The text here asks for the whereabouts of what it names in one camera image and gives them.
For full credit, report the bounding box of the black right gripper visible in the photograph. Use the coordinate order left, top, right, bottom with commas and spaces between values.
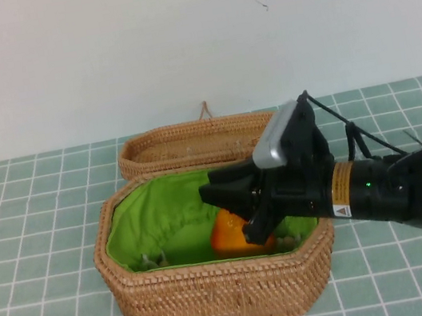
192, 123, 348, 254

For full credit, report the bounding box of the orange red toy pear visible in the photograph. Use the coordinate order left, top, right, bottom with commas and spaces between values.
205, 201, 281, 265

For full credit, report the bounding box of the woven rattan basket lid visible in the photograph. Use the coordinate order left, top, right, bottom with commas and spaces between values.
113, 104, 288, 182

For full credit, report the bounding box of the woven rattan basket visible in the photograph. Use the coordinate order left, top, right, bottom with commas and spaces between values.
82, 146, 348, 316

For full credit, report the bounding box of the green fabric basket liner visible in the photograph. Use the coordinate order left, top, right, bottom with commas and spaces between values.
94, 152, 323, 283

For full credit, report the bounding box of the pale green liner tie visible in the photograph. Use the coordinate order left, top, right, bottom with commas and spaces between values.
138, 249, 170, 272
274, 231, 305, 254

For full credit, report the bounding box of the teal tile pattern tablecloth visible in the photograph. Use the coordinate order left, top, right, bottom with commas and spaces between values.
0, 74, 422, 316

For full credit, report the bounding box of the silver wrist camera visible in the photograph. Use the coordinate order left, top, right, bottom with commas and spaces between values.
245, 96, 324, 171

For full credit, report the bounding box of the tan cord lid loop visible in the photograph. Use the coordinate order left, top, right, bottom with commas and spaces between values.
196, 100, 214, 122

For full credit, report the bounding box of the black camera cable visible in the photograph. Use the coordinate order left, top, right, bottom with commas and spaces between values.
300, 74, 410, 171

